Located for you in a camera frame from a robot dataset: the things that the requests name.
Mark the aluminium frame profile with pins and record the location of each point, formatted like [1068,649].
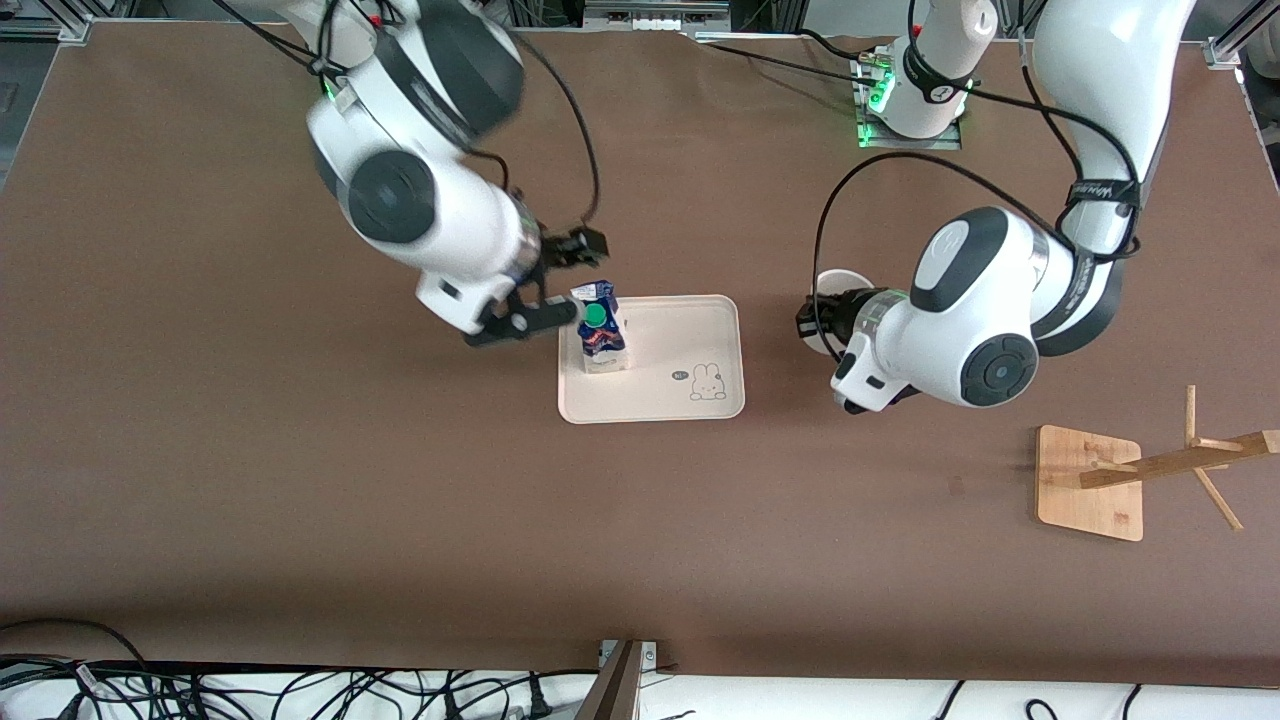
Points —
[40,32]
[1225,50]

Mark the blue white milk carton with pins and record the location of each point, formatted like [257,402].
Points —
[603,345]

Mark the aluminium mount post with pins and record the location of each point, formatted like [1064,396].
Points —
[620,690]

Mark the wooden mug tree stand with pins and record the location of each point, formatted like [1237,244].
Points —
[1085,505]

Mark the beige rabbit print tray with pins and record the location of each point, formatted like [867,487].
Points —
[670,395]

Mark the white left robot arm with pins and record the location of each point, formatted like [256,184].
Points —
[1000,300]

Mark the white smiley face cup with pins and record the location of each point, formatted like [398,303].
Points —
[845,282]

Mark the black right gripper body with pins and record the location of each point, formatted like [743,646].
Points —
[556,252]

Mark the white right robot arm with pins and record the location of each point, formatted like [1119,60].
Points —
[450,220]

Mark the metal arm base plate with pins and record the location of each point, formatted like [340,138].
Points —
[950,142]

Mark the grey power strip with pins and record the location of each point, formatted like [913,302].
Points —
[655,15]

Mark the brown table cover sheet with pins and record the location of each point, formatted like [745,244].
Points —
[640,540]

